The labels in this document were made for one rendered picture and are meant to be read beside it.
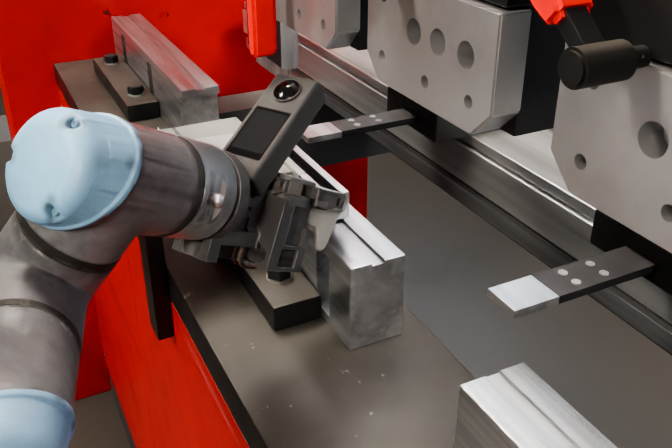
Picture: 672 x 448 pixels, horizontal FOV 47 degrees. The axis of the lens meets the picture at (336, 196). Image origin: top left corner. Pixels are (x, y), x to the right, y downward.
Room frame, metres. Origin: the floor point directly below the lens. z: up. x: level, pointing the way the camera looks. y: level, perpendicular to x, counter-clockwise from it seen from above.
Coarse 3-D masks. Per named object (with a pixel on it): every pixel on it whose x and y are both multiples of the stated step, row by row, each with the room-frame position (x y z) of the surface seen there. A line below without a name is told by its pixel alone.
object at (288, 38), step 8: (280, 24) 0.79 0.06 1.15; (248, 32) 0.87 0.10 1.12; (280, 32) 0.79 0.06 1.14; (288, 32) 0.79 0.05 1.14; (296, 32) 0.79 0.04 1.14; (248, 40) 0.87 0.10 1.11; (280, 40) 0.79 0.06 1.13; (288, 40) 0.79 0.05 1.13; (296, 40) 0.79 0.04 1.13; (280, 48) 0.79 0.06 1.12; (288, 48) 0.79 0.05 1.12; (296, 48) 0.79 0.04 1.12; (272, 56) 0.81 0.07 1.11; (280, 56) 0.79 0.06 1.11; (288, 56) 0.79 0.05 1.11; (296, 56) 0.79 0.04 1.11; (264, 64) 0.86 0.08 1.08; (272, 64) 0.83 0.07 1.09; (280, 64) 0.79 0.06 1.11; (288, 64) 0.79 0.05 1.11; (296, 64) 0.79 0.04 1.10; (272, 72) 0.83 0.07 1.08; (280, 72) 0.81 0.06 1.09; (288, 72) 0.79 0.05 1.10
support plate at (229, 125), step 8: (216, 120) 0.89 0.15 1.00; (224, 120) 0.89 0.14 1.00; (232, 120) 0.89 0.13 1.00; (168, 128) 0.87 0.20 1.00; (176, 128) 0.87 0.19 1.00; (184, 128) 0.87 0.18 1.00; (192, 128) 0.87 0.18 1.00; (200, 128) 0.87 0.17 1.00; (208, 128) 0.87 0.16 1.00; (216, 128) 0.87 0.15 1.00; (224, 128) 0.87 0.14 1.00; (232, 128) 0.87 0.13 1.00; (184, 136) 0.84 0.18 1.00; (192, 136) 0.84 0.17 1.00; (200, 136) 0.84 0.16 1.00; (208, 136) 0.84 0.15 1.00; (280, 168) 0.75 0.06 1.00; (288, 168) 0.75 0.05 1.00
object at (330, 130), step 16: (400, 96) 0.93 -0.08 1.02; (384, 112) 0.91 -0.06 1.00; (400, 112) 0.91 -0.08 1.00; (416, 112) 0.90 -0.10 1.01; (432, 112) 0.87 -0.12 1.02; (320, 128) 0.86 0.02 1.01; (336, 128) 0.86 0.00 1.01; (352, 128) 0.86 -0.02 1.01; (368, 128) 0.86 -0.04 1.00; (384, 128) 0.87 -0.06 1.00; (416, 128) 0.89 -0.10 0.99; (432, 128) 0.86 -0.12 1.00; (448, 128) 0.86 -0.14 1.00
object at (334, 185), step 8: (296, 152) 0.80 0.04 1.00; (304, 152) 0.80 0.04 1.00; (296, 160) 0.79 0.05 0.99; (304, 160) 0.78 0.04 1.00; (312, 160) 0.77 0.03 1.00; (304, 168) 0.77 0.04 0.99; (312, 168) 0.76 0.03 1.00; (320, 168) 0.75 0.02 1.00; (304, 176) 0.73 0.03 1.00; (312, 176) 0.75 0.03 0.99; (320, 176) 0.74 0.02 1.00; (328, 176) 0.73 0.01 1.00; (320, 184) 0.73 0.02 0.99; (328, 184) 0.72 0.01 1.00; (336, 184) 0.71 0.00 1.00; (344, 192) 0.70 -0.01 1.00; (344, 216) 0.70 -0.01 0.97
